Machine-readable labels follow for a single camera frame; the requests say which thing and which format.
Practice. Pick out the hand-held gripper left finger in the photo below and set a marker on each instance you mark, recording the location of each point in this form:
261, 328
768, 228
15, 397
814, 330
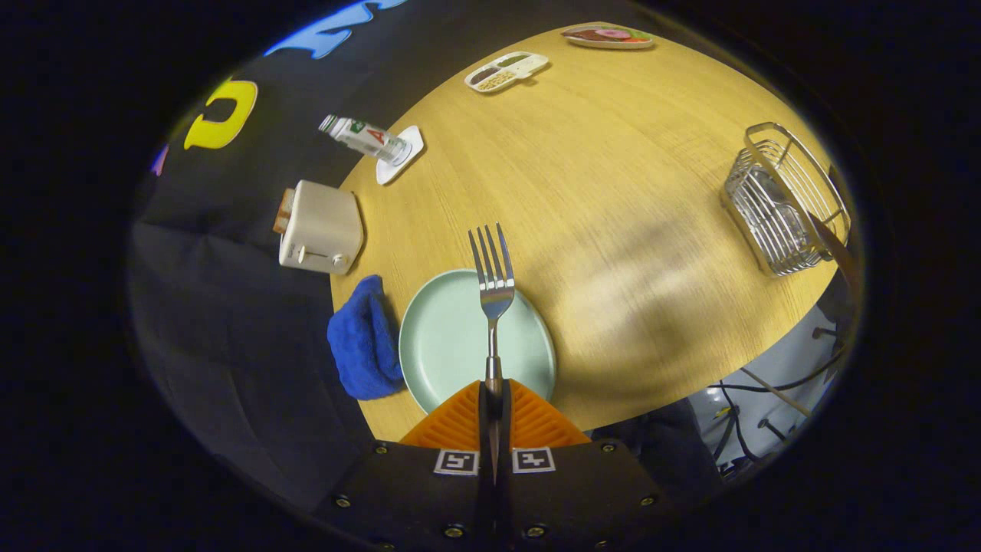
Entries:
429, 491

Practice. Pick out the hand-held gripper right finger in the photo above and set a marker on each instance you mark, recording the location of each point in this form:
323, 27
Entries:
567, 491

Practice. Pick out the silver metal fork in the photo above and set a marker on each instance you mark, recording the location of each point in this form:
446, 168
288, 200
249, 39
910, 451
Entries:
495, 295

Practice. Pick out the pale green plate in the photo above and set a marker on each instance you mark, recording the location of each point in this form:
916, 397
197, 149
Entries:
444, 337

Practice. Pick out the blue towel cloth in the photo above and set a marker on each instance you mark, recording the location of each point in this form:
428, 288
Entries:
364, 345

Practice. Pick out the thin white rod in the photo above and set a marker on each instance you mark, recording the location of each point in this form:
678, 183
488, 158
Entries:
774, 391

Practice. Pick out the white toaster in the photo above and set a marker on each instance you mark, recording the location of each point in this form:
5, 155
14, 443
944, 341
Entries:
322, 226

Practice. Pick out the brown toast slice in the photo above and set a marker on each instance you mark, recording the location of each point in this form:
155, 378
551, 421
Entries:
283, 211

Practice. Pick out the white square coaster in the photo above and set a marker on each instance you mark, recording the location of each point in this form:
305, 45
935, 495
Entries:
389, 173

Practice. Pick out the white plastic drink bottle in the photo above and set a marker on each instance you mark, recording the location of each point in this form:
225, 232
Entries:
364, 138

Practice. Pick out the white divided grain dish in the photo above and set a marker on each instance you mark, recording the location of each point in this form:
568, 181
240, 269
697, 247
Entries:
506, 70

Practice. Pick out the plate of toy food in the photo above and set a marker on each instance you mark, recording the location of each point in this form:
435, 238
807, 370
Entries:
607, 36

